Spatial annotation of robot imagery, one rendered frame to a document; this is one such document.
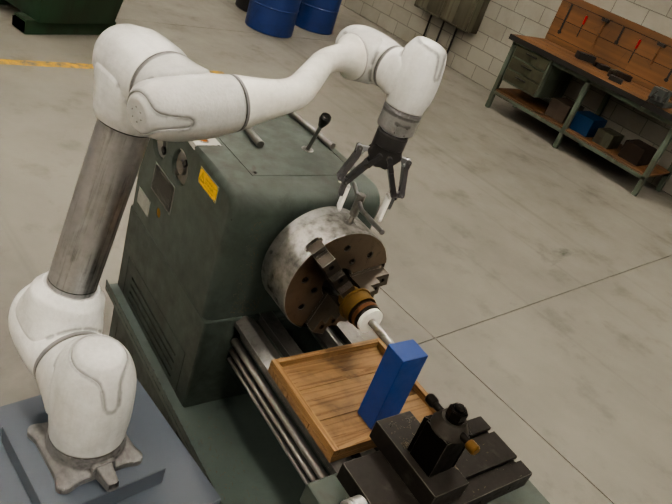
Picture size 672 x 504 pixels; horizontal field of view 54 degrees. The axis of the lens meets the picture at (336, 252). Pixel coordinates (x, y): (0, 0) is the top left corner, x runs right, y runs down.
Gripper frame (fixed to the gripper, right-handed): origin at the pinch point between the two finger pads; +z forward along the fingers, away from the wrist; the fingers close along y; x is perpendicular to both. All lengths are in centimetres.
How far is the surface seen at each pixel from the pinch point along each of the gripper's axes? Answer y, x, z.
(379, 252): 10.9, 4.1, 13.2
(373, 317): 9.2, -14.3, 21.2
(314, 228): -8.8, 0.8, 9.6
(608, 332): 243, 169, 114
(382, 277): 13.3, 0.9, 18.4
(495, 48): 317, 701, 45
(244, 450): -7, -10, 77
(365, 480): 6, -52, 35
